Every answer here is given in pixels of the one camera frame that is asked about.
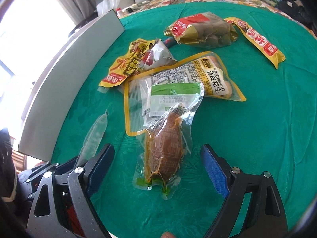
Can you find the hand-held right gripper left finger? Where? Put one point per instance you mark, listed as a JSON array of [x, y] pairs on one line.
[[101, 163]]

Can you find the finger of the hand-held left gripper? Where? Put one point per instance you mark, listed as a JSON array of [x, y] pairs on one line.
[[65, 165]]

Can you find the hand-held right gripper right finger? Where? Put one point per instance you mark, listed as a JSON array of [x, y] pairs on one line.
[[213, 168]]

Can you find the clear long wrapper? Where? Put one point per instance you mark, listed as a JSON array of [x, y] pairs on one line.
[[94, 133]]

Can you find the vacuum-packed brown meat snack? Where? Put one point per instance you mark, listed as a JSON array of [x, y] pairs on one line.
[[166, 143]]

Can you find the clear yellow-edged peanut bag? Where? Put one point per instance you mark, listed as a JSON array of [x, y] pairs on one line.
[[198, 72]]

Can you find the yellow crinkled snack packet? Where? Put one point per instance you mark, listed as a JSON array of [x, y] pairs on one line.
[[118, 67]]

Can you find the silver triangular snack packet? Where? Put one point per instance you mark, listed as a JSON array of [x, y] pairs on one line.
[[158, 52]]

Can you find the long yellow red snack packet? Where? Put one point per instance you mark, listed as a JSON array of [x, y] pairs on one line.
[[262, 42]]

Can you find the clear bag of brown balls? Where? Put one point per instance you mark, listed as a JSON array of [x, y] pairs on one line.
[[205, 32]]

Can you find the person's right hand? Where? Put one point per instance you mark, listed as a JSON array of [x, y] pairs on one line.
[[169, 231]]

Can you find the green patterned blanket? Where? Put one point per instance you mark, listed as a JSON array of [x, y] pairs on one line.
[[247, 129]]

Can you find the white flat board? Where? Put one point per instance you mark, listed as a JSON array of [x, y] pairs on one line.
[[62, 79]]

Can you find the dark blue small wrapper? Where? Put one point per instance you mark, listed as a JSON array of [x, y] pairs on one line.
[[171, 42]]

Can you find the white bottle with red cap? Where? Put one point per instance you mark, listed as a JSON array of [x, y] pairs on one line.
[[119, 13]]

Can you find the white power strip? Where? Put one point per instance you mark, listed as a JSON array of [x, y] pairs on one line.
[[131, 9]]

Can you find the clear plastic bag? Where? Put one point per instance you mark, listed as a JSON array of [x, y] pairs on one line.
[[107, 5]]

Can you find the pile of dark clothes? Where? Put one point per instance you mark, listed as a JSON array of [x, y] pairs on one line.
[[294, 7]]

